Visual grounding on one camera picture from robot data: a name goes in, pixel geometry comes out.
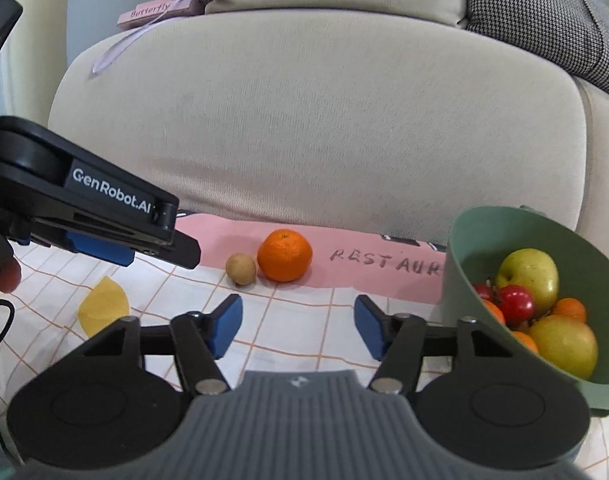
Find yellow green apple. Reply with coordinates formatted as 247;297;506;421
495;248;560;311

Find lilac ribbon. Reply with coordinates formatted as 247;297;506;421
91;13;173;77

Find pink butterfly box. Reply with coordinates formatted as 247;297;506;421
117;0;200;30

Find black cable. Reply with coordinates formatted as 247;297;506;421
0;298;17;361

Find brown longan fruit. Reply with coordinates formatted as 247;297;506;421
225;252;257;287

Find beige sofa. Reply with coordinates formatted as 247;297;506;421
0;0;609;258

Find large orange tangerine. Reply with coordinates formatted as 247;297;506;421
482;299;506;325

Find green plastic bowl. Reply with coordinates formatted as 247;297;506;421
440;206;609;416

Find pink checkered tablecloth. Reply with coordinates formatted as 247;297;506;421
0;211;609;480

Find yellow red apple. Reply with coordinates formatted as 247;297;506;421
529;314;598;380

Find right orange tangerine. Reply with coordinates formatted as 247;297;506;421
257;229;313;283

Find houndstooth cushion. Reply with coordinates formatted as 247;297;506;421
467;0;609;94

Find small red tomato with stem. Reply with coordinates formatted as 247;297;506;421
498;285;534;326

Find small tangerine in bowl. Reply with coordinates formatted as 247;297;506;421
551;297;587;324

